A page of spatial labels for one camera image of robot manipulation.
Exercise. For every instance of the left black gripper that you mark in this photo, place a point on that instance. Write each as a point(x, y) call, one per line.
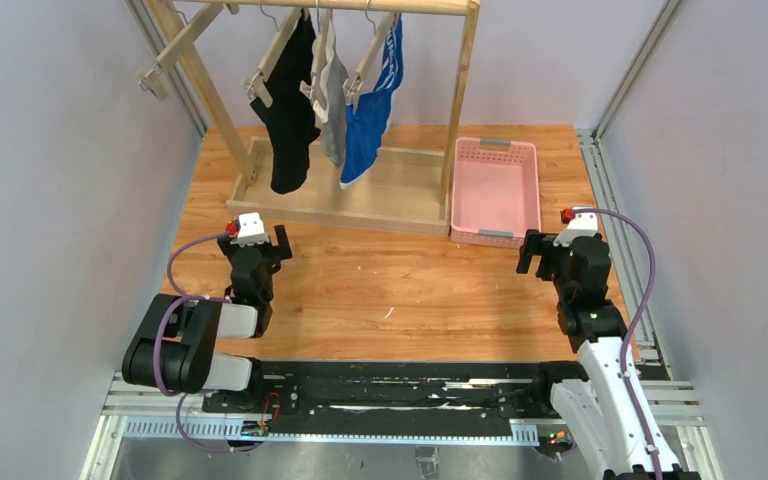
point(279, 243)

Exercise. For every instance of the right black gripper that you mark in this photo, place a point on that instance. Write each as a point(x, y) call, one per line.
point(529, 251)

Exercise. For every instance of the black underwear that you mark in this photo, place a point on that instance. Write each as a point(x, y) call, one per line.
point(290, 120)

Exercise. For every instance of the grey white underwear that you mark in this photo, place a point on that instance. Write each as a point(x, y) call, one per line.
point(330, 109)

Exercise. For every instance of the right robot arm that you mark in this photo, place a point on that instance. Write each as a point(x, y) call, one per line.
point(598, 395)

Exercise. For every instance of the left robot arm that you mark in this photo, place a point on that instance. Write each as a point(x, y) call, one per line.
point(174, 347)

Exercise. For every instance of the blue underwear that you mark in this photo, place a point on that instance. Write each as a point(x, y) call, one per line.
point(368, 120)

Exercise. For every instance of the beige hanger with blue underwear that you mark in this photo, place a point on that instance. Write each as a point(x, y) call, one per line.
point(353, 85)

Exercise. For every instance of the empty beige clip hanger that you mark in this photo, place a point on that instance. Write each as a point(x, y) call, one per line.
point(179, 34)

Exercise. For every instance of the pink plastic basket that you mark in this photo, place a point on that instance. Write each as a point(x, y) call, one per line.
point(496, 193)

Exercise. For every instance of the wooden clothes rack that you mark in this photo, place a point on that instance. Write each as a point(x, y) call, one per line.
point(405, 190)

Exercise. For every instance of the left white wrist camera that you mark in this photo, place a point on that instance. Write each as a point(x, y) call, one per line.
point(247, 230)

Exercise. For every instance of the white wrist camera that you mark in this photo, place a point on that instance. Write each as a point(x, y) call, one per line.
point(579, 222)
point(247, 230)

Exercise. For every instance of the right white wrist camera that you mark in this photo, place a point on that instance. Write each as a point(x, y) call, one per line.
point(579, 222)

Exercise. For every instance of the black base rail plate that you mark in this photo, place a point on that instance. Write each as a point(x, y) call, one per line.
point(399, 400)

